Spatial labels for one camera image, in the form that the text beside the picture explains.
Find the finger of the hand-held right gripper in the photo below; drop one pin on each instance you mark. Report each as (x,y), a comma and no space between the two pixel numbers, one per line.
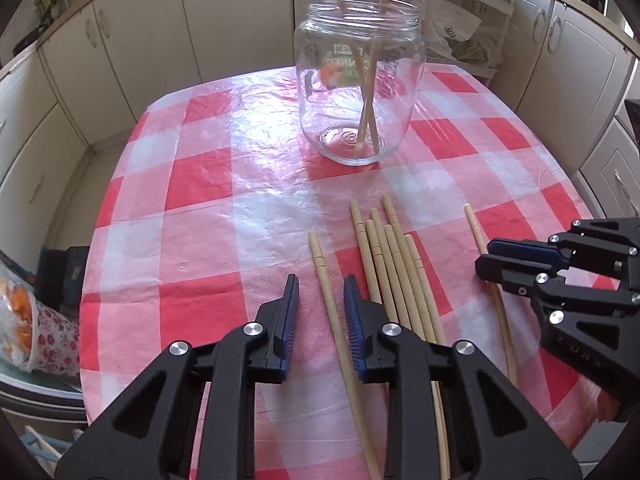
(525,252)
(505,272)

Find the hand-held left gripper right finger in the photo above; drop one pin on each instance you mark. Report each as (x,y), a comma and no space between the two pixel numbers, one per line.
(352,320)

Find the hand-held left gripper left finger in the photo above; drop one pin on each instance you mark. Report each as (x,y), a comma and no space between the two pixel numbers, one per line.
(290,320)

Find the wooden chopstick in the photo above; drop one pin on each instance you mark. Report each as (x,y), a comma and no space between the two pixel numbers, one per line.
(363,100)
(502,330)
(366,100)
(325,290)

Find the bunch of wooden chopsticks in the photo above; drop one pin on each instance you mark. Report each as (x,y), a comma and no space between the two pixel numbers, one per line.
(395,270)

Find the clear glass jar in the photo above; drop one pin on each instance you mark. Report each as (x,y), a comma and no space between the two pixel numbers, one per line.
(325,110)

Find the red white checked tablecloth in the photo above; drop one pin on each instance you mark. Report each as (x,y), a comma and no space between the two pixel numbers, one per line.
(200,175)

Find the white storage rack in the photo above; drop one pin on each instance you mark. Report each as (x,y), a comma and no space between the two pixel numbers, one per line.
(500,67)

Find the cream panelled cabinet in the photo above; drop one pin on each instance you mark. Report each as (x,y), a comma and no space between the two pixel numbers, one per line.
(575,60)

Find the dark blue crate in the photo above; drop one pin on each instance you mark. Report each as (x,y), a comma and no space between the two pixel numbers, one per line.
(62,272)

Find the white plastic bag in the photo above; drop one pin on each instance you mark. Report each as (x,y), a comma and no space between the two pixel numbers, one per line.
(450,30)

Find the floral bag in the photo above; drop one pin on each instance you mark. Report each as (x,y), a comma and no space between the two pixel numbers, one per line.
(55,340)

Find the clear bag of oranges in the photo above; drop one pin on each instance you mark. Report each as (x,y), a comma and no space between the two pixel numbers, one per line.
(15,315)

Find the cream door cabinet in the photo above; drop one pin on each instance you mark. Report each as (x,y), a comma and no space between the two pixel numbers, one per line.
(150,50)

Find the cream drawer cabinet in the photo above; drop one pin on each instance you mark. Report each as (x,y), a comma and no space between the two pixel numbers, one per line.
(35,150)

